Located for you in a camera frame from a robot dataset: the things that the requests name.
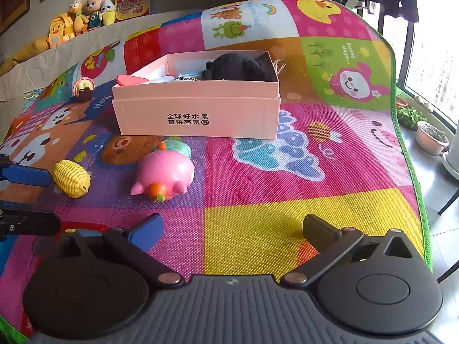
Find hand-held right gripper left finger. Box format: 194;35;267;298
54;214;184;288

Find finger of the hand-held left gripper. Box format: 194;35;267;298
0;201;62;241
0;154;53;187

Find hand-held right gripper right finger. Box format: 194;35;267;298
280;214;414;288

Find yellow corn toy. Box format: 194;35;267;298
53;159;92;199

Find pink pig toy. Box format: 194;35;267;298
130;150;196;202

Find teal round toy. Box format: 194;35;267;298
152;136;193;159

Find brown cupcake toy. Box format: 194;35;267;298
73;77;96;103

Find pink cardboard box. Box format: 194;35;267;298
111;51;281;140

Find black plush toy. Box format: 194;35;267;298
201;53;274;81

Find colourful cartoon play mat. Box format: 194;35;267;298
0;0;433;344

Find long yellow plush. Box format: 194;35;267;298
0;37;50;77

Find black chair leg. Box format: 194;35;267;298
437;185;459;216

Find red flat heart-shaped piece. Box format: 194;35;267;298
116;75;150;87

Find pink flower pot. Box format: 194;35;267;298
416;121;450;156

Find small green plants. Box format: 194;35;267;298
396;96;428;132

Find yellow duck backpack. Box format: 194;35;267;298
48;12;77;48

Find white flower pot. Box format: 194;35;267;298
441;142;459;177

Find yellow deer plush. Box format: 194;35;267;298
69;0;89;35

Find beige raffia tuft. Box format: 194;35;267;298
270;57;287;77

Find big-headed doll green outfit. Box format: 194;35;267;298
84;0;105;31

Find white yellow banana plush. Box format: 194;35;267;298
100;0;118;26

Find red picture box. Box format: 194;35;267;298
115;0;151;19

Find black window frame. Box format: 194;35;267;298
395;21;417;92

